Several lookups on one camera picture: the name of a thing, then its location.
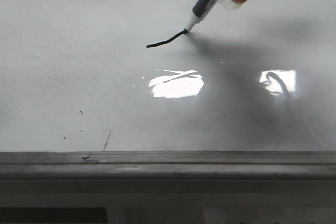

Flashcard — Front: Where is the grey aluminium whiteboard tray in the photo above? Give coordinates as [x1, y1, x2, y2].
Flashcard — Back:
[1, 151, 335, 223]

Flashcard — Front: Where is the white whiteboard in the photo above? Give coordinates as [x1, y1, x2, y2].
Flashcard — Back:
[1, 0, 335, 152]

